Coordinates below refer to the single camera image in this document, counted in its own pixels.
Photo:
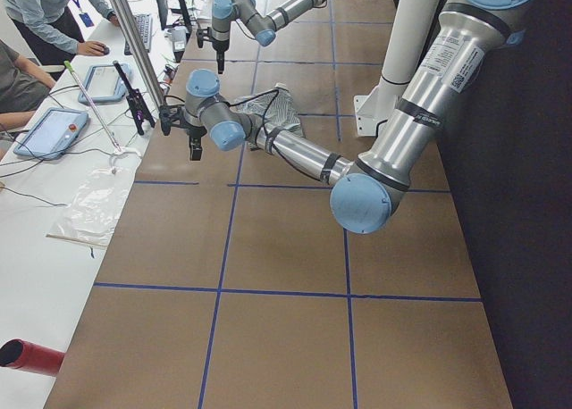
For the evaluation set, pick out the seated person in grey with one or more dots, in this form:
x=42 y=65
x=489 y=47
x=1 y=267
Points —
x=24 y=86

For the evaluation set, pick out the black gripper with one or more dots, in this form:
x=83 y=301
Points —
x=195 y=133
x=220 y=46

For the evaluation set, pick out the black computer keyboard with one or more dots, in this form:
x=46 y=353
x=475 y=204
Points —
x=143 y=24

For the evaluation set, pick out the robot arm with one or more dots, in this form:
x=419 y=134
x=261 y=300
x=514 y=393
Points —
x=262 y=28
x=435 y=51

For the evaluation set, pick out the navy white striped polo shirt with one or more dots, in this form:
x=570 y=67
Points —
x=277 y=110

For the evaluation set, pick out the standing person in blue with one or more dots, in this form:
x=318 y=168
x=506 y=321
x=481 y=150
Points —
x=51 y=31

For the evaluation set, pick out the long metal reacher stick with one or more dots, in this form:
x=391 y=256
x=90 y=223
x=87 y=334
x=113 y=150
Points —
x=119 y=150

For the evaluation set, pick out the red fire extinguisher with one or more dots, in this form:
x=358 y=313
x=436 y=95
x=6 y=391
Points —
x=23 y=355

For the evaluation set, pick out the clear plastic bag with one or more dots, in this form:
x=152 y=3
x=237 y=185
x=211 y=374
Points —
x=92 y=215

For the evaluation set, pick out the blue teach pendant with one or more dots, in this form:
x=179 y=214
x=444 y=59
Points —
x=104 y=84
x=52 y=135

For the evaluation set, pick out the aluminium frame post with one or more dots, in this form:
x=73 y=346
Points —
x=140 y=54

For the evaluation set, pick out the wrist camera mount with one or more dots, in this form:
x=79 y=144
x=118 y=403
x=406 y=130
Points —
x=203 y=36
x=171 y=116

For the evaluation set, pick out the black camera stand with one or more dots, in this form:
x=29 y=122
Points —
x=136 y=102

